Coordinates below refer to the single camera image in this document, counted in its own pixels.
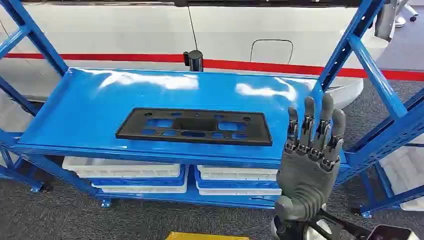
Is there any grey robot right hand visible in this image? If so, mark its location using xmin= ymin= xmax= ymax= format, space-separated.
xmin=274 ymin=92 xmax=347 ymax=229

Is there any black plate with cutouts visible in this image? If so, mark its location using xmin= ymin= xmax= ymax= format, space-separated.
xmin=115 ymin=107 xmax=274 ymax=147

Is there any white plastic tray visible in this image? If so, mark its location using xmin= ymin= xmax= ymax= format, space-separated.
xmin=196 ymin=164 xmax=279 ymax=182
xmin=197 ymin=188 xmax=283 ymax=197
xmin=62 ymin=156 xmax=182 ymax=180
xmin=96 ymin=183 xmax=189 ymax=194

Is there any red barrier belt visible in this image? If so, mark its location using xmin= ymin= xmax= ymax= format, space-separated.
xmin=3 ymin=52 xmax=185 ymax=64
xmin=202 ymin=58 xmax=424 ymax=83

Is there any white wheeled chair base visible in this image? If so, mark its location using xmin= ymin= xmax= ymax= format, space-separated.
xmin=394 ymin=0 xmax=419 ymax=28

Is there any blue metal shelf rack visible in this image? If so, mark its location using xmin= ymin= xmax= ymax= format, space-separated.
xmin=0 ymin=0 xmax=424 ymax=220

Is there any white vehicle body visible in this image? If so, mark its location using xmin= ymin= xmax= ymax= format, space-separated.
xmin=0 ymin=1 xmax=390 ymax=110

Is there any black barrier post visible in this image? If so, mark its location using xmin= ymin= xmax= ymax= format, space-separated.
xmin=183 ymin=49 xmax=204 ymax=73

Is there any grey metal post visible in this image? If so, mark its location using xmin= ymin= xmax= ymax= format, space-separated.
xmin=374 ymin=0 xmax=398 ymax=42

